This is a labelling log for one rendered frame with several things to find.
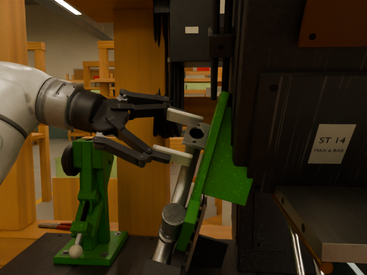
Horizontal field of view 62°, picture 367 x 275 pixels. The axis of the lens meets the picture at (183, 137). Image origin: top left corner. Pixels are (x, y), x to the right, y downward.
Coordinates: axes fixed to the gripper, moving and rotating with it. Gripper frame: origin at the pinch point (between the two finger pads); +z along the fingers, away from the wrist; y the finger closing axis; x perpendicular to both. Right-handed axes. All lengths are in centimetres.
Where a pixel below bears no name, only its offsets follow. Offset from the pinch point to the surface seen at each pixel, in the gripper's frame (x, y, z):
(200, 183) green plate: -4.3, -10.9, 4.8
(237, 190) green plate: -3.6, -9.8, 10.6
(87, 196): 21.4, -7.2, -18.2
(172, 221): -0.1, -16.1, 2.3
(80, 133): 790, 508, -387
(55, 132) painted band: 862, 532, -500
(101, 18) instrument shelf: 8, 41, -34
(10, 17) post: 8, 31, -57
